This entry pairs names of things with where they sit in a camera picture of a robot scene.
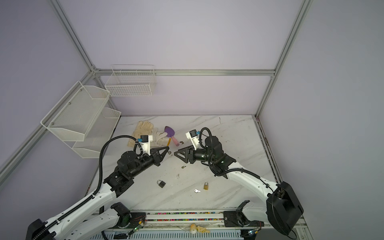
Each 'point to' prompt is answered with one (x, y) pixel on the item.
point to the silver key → (196, 190)
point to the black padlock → (161, 183)
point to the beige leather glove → (142, 128)
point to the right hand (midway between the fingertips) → (176, 154)
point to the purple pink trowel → (171, 133)
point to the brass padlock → (206, 186)
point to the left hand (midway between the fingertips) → (168, 148)
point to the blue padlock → (197, 132)
